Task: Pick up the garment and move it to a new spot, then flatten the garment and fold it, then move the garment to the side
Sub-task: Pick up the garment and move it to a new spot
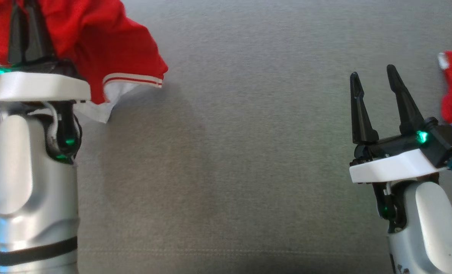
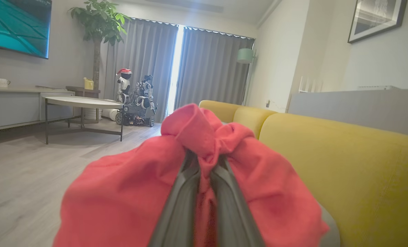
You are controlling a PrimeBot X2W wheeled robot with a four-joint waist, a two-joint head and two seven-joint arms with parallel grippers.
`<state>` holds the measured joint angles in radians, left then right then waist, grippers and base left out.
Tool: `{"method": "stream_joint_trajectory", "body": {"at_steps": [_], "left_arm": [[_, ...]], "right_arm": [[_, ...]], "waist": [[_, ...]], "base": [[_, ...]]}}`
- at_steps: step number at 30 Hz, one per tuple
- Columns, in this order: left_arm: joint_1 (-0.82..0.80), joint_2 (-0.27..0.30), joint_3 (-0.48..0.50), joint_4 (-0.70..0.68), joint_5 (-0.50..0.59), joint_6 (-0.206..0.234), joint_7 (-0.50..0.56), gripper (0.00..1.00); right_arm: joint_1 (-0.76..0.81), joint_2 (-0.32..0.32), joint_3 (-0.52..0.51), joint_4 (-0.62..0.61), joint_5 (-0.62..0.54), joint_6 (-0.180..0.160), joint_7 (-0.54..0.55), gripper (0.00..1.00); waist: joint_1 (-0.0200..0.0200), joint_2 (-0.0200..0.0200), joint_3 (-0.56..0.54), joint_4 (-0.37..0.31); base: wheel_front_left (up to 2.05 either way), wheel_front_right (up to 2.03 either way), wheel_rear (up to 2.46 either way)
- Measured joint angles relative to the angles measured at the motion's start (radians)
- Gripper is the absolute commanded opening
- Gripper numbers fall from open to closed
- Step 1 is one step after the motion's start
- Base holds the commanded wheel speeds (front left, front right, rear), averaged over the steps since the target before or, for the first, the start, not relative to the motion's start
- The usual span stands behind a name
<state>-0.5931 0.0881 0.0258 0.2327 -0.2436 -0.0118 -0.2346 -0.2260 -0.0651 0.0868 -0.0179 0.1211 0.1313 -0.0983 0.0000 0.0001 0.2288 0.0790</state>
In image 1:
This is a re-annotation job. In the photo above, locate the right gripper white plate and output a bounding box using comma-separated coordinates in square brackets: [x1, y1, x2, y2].
[349, 64, 449, 233]

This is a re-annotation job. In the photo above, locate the red jersey with white sleeves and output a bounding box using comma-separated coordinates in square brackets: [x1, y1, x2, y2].
[0, 0, 168, 124]

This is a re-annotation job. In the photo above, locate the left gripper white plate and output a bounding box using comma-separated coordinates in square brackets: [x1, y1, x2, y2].
[0, 0, 92, 165]

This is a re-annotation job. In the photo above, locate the large grey sofa seat cushion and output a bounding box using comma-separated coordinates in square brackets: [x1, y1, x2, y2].
[0, 0, 452, 274]

